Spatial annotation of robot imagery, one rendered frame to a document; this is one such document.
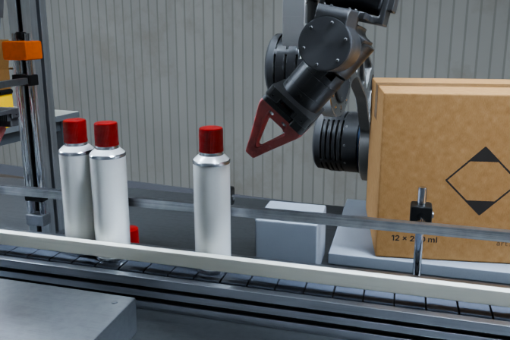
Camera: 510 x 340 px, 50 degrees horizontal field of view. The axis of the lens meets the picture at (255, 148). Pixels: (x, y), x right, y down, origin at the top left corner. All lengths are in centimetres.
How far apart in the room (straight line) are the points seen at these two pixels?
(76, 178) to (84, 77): 343
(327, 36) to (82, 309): 44
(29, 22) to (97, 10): 313
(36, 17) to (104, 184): 36
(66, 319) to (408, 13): 282
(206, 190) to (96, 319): 21
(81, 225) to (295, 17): 57
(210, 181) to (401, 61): 263
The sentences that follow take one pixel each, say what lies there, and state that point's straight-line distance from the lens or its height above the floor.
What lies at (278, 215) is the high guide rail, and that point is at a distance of 78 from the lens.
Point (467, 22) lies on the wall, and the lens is 325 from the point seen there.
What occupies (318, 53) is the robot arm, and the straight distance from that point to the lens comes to 58.
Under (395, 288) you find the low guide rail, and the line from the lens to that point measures 72.
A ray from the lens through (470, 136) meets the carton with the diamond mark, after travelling 89.
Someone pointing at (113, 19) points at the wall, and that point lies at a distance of 405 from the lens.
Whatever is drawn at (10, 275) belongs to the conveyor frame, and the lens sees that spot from 92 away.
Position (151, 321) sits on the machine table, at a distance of 78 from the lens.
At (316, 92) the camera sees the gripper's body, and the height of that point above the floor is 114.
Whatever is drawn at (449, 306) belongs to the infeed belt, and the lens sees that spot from 74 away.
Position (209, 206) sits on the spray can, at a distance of 74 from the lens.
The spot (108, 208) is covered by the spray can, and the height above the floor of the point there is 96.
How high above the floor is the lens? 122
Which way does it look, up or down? 13 degrees down
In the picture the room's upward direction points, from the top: straight up
